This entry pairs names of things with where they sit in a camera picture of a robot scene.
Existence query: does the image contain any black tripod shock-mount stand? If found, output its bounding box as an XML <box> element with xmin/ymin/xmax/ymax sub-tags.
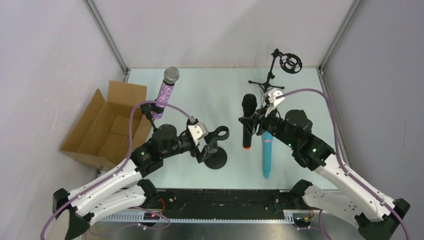
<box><xmin>248</xmin><ymin>48</ymin><xmax>303</xmax><ymax>94</ymax></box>

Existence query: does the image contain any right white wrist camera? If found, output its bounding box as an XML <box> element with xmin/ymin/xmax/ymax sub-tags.
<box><xmin>262</xmin><ymin>88</ymin><xmax>285</xmax><ymax>117</ymax></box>

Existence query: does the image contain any purple glitter microphone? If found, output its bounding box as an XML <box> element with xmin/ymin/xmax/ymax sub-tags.
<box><xmin>152</xmin><ymin>66</ymin><xmax>180</xmax><ymax>120</ymax></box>

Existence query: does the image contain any brown cardboard box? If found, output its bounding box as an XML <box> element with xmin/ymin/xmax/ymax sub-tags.
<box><xmin>60</xmin><ymin>81</ymin><xmax>152</xmax><ymax>170</ymax></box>

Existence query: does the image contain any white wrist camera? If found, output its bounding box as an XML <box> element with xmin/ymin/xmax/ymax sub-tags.
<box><xmin>262</xmin><ymin>88</ymin><xmax>285</xmax><ymax>117</ymax></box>
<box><xmin>187</xmin><ymin>121</ymin><xmax>209</xmax><ymax>147</ymax></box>

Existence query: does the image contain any purple cable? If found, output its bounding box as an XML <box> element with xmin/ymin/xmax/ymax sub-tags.
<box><xmin>39</xmin><ymin>100</ymin><xmax>196</xmax><ymax>240</ymax></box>
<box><xmin>274</xmin><ymin>88</ymin><xmax>412</xmax><ymax>240</ymax></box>

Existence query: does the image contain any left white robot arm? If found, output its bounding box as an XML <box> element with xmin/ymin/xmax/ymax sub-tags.
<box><xmin>53</xmin><ymin>122</ymin><xmax>229</xmax><ymax>240</ymax></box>

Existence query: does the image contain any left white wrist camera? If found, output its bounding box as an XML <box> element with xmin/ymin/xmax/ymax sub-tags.
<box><xmin>187</xmin><ymin>121</ymin><xmax>209</xmax><ymax>147</ymax></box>

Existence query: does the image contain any black round-base mic stand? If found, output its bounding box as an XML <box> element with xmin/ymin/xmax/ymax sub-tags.
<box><xmin>140</xmin><ymin>103</ymin><xmax>164</xmax><ymax>132</ymax></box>

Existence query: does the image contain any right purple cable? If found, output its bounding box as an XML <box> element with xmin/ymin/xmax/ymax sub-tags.
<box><xmin>274</xmin><ymin>88</ymin><xmax>412</xmax><ymax>240</ymax></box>

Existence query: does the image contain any black orange-ring microphone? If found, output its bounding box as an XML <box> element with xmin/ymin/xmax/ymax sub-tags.
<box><xmin>239</xmin><ymin>93</ymin><xmax>257</xmax><ymax>150</ymax></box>

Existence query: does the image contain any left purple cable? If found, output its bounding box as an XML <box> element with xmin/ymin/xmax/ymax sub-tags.
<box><xmin>39</xmin><ymin>100</ymin><xmax>196</xmax><ymax>240</ymax></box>

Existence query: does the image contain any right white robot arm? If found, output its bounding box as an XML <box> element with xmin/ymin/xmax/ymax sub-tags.
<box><xmin>238</xmin><ymin>109</ymin><xmax>411</xmax><ymax>240</ymax></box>

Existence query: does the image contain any teal blue microphone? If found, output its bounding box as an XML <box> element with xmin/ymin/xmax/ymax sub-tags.
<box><xmin>262</xmin><ymin>132</ymin><xmax>274</xmax><ymax>179</ymax></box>

